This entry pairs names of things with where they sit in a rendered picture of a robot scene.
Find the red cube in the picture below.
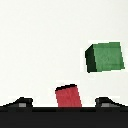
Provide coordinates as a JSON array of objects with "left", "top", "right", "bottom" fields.
[{"left": 54, "top": 84, "right": 83, "bottom": 109}]

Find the green cube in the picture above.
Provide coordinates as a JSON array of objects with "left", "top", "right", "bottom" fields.
[{"left": 84, "top": 41, "right": 126, "bottom": 74}]

